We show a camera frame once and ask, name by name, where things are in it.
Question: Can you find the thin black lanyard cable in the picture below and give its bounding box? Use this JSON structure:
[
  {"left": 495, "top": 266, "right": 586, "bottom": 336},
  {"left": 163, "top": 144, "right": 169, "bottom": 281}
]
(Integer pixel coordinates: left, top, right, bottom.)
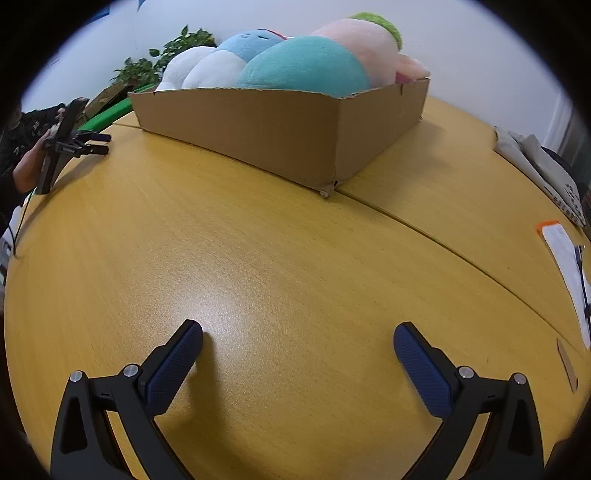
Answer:
[{"left": 574, "top": 244, "right": 591, "bottom": 333}]

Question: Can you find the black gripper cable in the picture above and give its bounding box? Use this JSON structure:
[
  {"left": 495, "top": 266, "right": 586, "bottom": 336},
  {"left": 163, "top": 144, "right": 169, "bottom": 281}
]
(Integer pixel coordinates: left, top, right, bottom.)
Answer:
[{"left": 11, "top": 191, "right": 38, "bottom": 257}]

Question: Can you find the white paper orange edge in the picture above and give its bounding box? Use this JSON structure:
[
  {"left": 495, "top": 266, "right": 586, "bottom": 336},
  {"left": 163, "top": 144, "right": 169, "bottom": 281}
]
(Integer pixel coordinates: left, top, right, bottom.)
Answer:
[{"left": 536, "top": 220, "right": 591, "bottom": 352}]

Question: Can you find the blue plush toy red headband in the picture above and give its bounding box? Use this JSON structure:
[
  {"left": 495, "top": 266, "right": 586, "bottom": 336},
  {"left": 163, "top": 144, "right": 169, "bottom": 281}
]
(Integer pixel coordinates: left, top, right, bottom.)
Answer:
[{"left": 216, "top": 28, "right": 289, "bottom": 63}]

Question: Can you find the green leafy plant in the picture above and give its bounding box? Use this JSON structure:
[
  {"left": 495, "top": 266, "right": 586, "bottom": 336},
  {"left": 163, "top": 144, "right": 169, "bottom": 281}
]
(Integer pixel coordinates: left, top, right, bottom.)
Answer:
[{"left": 113, "top": 25, "right": 218, "bottom": 89}]

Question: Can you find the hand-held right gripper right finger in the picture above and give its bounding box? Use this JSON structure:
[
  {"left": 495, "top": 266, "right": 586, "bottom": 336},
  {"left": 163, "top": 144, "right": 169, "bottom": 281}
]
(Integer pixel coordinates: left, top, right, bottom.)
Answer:
[{"left": 393, "top": 322, "right": 546, "bottom": 480}]

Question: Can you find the grey cloth bag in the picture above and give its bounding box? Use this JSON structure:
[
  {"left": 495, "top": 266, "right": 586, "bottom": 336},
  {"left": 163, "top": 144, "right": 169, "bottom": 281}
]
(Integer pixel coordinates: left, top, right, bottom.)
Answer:
[{"left": 494, "top": 127, "right": 591, "bottom": 227}]

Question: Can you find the brown cardboard piece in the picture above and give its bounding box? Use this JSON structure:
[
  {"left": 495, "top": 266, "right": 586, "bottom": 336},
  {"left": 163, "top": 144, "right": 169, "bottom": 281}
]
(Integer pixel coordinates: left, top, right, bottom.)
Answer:
[{"left": 85, "top": 82, "right": 131, "bottom": 116}]

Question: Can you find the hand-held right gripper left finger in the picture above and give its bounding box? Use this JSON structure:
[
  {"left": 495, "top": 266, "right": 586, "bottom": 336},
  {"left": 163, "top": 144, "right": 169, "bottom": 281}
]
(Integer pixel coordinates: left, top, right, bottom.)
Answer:
[{"left": 50, "top": 319, "right": 204, "bottom": 480}]

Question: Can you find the white plush toy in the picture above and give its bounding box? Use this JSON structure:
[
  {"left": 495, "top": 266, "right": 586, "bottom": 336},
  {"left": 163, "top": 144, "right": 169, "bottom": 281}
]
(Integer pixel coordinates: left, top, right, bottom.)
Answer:
[{"left": 154, "top": 46, "right": 245, "bottom": 92}]

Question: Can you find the teal pink green plush toy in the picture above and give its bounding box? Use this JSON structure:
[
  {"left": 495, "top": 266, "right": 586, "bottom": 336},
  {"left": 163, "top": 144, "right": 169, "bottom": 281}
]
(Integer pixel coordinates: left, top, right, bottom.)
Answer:
[{"left": 236, "top": 11, "right": 432, "bottom": 99}]

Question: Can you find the person's left forearm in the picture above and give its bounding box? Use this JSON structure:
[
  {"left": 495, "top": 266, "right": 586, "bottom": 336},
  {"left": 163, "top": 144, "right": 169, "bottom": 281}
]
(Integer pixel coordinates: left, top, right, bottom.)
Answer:
[{"left": 13, "top": 131, "right": 48, "bottom": 193}]

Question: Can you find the green planter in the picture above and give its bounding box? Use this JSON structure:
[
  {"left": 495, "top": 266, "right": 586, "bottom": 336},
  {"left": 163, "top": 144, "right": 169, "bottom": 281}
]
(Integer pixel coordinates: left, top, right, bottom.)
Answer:
[{"left": 76, "top": 85, "right": 158, "bottom": 134}]

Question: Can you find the cardboard box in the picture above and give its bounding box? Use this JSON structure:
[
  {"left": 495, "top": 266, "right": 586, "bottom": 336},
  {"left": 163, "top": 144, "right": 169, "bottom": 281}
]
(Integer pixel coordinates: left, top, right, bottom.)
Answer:
[{"left": 127, "top": 76, "right": 431, "bottom": 200}]

